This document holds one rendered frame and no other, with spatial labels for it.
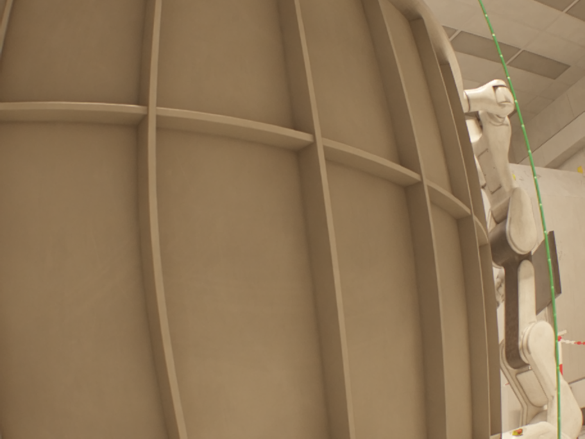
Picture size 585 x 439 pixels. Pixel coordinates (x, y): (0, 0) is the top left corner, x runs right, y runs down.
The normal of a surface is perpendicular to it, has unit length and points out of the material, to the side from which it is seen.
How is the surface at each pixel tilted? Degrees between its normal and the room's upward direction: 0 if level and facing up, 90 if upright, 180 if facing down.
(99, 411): 90
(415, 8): 180
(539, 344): 90
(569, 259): 90
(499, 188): 103
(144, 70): 90
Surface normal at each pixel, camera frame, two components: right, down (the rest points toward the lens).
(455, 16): 0.11, 0.94
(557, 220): 0.36, -0.34
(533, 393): -0.75, 0.47
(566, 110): -0.93, -0.03
